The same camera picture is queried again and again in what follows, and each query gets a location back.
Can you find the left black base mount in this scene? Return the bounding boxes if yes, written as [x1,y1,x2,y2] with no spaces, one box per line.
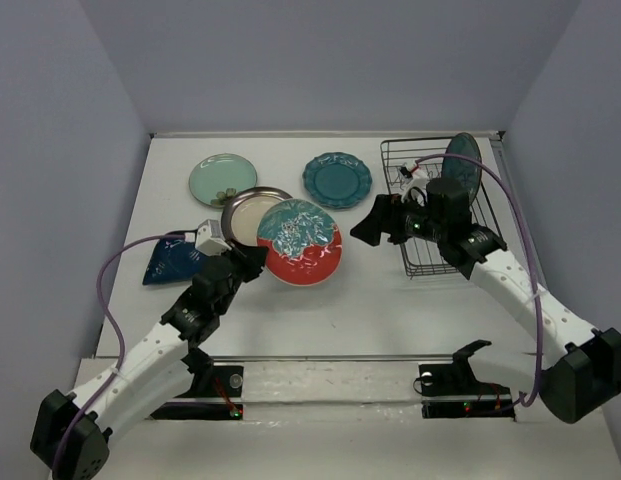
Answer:
[149,364,244,421]

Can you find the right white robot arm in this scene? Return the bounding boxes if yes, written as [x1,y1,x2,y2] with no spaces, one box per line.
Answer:
[350,178,621,424]

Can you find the red and teal floral plate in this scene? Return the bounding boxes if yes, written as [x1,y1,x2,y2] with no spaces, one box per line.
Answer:
[256,199,343,287]

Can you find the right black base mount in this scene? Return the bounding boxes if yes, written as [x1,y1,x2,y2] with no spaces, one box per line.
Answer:
[413,340,516,419]

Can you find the cream plate with metallic rim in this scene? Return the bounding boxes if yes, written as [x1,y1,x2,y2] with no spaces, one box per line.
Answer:
[220,187,292,246]

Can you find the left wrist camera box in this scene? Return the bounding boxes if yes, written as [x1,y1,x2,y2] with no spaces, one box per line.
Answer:
[195,219,230,257]

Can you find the teal scalloped edge plate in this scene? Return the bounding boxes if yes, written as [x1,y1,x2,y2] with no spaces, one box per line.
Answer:
[302,152,373,210]

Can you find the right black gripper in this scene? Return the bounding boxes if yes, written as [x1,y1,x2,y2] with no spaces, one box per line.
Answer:
[349,191,447,246]

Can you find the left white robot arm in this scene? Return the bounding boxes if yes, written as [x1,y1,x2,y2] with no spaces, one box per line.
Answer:
[30,244,268,479]

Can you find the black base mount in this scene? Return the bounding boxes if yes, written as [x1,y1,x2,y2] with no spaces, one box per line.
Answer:
[413,340,516,419]
[149,364,244,421]

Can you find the dark teal speckled plate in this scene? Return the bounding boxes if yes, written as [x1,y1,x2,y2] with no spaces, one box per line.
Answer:
[441,132,482,203]

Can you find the black wire dish rack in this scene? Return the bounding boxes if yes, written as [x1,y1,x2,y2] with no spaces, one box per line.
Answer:
[380,132,506,278]

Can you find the light green round plate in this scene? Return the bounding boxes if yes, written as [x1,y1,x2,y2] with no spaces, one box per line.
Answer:
[188,153,257,208]

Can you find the navy blue leaf-shaped dish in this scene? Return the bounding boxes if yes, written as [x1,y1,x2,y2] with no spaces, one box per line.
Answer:
[142,231,208,286]

